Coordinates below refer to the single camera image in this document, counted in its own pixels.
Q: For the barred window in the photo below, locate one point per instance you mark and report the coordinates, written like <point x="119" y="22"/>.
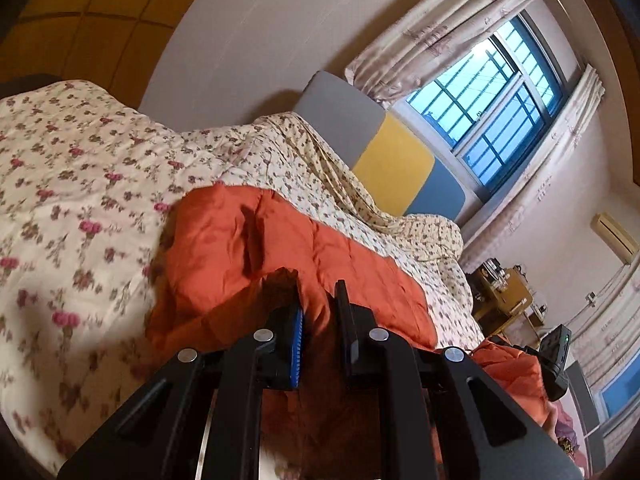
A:
<point x="495" y="110"/>

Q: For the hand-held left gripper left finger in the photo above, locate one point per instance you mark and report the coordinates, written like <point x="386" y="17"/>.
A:
<point x="298" y="345"/>

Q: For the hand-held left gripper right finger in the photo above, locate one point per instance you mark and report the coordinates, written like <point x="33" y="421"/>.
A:
<point x="352" y="350"/>

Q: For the wooden desk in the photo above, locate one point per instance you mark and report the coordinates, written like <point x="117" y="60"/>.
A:
<point x="502" y="292"/>

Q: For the wall air conditioner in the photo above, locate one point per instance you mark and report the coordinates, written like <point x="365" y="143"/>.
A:
<point x="617" y="235"/>

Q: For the small window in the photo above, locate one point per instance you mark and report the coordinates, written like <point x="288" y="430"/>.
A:
<point x="620" y="390"/>

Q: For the orange padded jacket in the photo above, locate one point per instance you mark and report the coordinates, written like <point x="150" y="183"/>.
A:
<point x="220" y="240"/>

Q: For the yellow wooden wardrobe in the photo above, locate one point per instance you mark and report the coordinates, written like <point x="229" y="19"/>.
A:
<point x="100" y="0"/>

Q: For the grey yellow blue headboard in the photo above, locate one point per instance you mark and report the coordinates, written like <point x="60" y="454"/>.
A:
<point x="395" y="165"/>

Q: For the floral quilt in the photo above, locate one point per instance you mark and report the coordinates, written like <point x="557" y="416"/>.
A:
<point x="75" y="200"/>

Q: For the patterned beige curtain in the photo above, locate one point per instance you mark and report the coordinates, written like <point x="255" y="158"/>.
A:
<point x="450" y="20"/>
<point x="540" y="185"/>

